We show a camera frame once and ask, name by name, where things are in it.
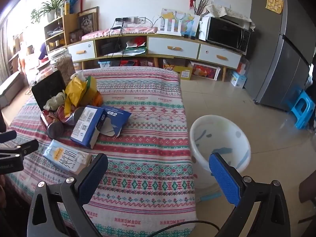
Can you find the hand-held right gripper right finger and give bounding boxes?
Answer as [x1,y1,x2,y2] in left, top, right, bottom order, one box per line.
[209,152,292,237]

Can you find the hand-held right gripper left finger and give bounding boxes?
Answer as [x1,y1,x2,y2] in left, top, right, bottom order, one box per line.
[27,153,108,237]

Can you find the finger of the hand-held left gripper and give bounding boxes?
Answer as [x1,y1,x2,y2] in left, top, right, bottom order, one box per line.
[0,131,17,144]
[0,139,39,160]

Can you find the metal can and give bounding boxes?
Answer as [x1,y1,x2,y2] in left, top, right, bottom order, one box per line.
[71,107,87,127]
[48,123,65,139]

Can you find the white milk carton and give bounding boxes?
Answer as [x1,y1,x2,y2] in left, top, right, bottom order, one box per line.
[42,139,92,176]

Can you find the metal cans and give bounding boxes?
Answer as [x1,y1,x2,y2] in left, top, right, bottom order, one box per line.
[40,107,74,132]

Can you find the white plastic basin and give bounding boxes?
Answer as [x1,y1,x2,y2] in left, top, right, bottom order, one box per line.
[190,115,252,190]

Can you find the blue cardboard box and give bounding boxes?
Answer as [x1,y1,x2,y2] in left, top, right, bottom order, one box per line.
[70,105,108,150]

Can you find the pale paper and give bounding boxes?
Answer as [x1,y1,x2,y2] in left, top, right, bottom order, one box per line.
[44,92,67,111]

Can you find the blue tissue packet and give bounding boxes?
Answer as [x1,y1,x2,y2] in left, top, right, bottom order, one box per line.
[100,105,132,138]

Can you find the orange peel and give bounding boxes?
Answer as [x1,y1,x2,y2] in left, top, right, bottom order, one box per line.
[92,91,103,107]

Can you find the green carton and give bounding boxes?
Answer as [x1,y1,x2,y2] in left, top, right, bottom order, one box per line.
[85,76,98,98]

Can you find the grey bench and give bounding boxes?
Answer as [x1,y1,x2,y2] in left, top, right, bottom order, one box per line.
[0,71,25,108]

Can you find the person's dark clothing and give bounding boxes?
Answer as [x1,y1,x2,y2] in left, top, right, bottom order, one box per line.
[0,175,32,237]

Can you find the black rectangular box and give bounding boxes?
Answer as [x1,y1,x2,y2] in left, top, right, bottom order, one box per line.
[31,70,71,111]

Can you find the large glass seed jar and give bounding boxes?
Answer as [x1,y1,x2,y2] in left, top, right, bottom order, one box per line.
[51,49,76,86]

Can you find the purple cloth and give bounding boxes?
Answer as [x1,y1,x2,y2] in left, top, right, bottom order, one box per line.
[38,42,49,60]

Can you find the blue and white box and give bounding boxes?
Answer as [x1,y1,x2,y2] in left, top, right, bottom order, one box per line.
[230,69,247,88]

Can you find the blue plastic stool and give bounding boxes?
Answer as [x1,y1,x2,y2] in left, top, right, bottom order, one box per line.
[289,90,316,130]

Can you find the red flat box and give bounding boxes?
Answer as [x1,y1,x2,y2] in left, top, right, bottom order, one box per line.
[191,63,222,82]

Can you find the yellow cardboard box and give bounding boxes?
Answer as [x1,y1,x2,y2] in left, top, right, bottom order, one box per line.
[163,59,193,81]

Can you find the small white drawer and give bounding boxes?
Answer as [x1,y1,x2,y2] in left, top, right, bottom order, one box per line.
[68,40,96,61]

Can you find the clear plastic storage box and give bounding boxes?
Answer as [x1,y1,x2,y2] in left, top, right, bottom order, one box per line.
[98,60,121,69]

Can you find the red and black box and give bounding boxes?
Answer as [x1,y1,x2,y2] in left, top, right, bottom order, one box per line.
[120,59,139,67]

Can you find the white drawer with round hole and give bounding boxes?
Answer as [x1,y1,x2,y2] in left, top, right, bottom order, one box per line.
[198,45,242,69]

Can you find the black set-top box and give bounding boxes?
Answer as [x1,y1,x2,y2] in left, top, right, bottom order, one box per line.
[100,42,120,56]

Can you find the long wooden cabinet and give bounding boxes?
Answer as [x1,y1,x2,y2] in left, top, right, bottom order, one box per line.
[66,31,244,82]

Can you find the pile of papers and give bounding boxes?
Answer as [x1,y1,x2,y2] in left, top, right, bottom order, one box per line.
[125,37,148,56]

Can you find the grey refrigerator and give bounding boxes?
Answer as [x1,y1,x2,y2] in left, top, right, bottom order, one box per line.
[243,0,316,111]

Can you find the wide white drawer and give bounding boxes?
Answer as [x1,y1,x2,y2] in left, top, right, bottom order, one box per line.
[147,37,200,60]

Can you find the framed picture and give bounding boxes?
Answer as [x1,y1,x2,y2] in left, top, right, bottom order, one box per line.
[77,7,100,36]

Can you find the black microwave oven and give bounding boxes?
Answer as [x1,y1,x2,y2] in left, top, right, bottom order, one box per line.
[205,17,251,56]

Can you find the large potted plant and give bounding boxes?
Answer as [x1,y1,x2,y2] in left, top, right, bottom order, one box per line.
[39,0,75,22]

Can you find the blue watering can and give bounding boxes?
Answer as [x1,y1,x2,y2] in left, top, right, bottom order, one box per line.
[69,0,81,14]

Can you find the pink patterned cloth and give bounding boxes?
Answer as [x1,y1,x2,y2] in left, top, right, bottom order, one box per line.
[81,27,159,41]

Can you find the white paper bag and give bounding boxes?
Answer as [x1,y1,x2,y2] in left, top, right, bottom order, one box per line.
[198,17,210,41]

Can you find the white file rack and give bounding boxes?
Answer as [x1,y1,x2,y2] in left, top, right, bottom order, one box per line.
[156,17,184,35]

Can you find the white power strip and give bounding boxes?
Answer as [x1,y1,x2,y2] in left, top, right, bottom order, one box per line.
[115,16,147,28]

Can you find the map poster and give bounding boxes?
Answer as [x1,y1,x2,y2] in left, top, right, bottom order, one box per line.
[159,8,200,36]

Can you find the printed cloth cover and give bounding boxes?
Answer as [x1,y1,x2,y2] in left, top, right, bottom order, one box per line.
[206,4,255,30]

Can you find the dried branches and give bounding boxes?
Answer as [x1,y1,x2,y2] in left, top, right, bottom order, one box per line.
[194,0,216,16]

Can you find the yellow paper note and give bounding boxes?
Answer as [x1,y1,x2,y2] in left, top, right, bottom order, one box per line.
[265,0,284,15]

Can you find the black cable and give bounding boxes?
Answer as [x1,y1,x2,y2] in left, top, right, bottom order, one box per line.
[148,220,221,237]

